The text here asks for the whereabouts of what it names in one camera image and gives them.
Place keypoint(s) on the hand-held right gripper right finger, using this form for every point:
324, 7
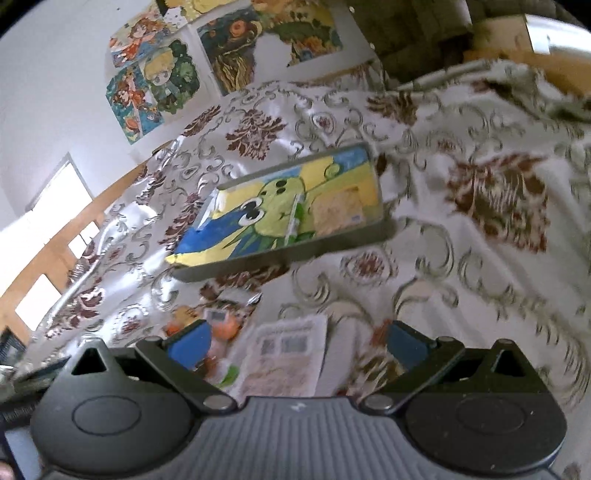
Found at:
407, 346

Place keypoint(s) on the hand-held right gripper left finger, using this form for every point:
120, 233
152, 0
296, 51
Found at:
189, 345

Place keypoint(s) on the white red-print snack packet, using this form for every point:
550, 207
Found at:
286, 360

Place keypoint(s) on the grey shallow tray box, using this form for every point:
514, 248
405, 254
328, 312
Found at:
277, 207

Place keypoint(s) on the floral satin bed cover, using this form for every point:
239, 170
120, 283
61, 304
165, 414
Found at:
461, 258

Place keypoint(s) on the cartoon drawing paper liner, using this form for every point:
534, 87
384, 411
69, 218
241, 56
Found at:
258, 212

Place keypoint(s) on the bright window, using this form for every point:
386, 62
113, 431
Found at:
60, 194

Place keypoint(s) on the orange-haired figure cartoon poster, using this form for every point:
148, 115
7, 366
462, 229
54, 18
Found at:
129, 106

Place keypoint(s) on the blond figure cartoon poster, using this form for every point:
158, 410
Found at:
171, 78

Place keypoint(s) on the torn tree painting poster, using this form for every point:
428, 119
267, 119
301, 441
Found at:
231, 50

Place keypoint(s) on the olive quilted jacket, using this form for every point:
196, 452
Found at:
415, 41

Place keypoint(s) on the small orange cartoon poster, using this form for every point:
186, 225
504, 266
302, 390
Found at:
138, 37

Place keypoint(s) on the wooden plank headboard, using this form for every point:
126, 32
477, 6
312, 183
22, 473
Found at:
508, 41

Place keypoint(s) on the yellow cartoon poster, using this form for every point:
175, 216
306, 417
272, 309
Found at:
203, 8

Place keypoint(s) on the wooden bed frame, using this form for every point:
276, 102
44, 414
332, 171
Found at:
46, 258

